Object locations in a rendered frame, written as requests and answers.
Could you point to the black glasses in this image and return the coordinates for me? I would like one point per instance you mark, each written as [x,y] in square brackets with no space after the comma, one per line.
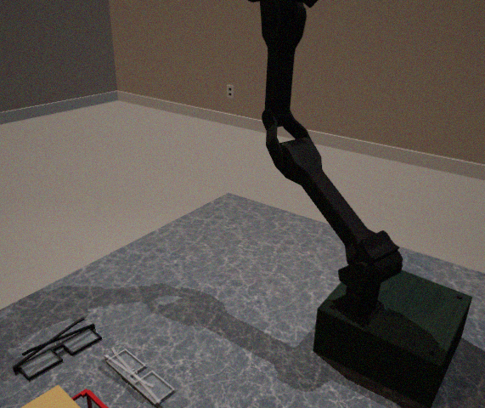
[31,367]

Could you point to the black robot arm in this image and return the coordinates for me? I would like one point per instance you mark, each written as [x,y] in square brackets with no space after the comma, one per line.
[371,257]

